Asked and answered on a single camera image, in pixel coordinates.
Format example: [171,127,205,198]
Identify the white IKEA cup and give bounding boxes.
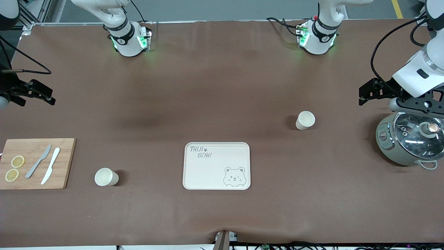
[296,111,316,131]
[94,168,119,187]

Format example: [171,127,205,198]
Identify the beige bear print tray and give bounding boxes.
[183,142,251,190]

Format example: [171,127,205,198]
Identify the glass pot lid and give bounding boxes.
[393,111,444,161]

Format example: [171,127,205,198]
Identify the grey cooking pot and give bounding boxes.
[376,112,444,170]

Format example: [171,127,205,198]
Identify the grey plastic knife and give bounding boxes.
[25,144,52,179]

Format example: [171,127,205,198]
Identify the bamboo cutting board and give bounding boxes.
[0,138,77,190]

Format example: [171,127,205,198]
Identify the white plastic knife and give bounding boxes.
[41,147,61,185]

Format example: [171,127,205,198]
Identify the brown table cover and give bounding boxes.
[0,19,444,248]

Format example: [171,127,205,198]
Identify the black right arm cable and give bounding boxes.
[0,36,52,75]

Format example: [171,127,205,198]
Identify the black left camera mount plate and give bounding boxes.
[395,87,444,116]

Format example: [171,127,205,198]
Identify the aluminium frame profile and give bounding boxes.
[14,0,52,35]

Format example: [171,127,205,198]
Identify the black base power cable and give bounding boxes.
[266,17,303,37]

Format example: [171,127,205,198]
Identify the metal table edge bracket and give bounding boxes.
[214,230,238,250]

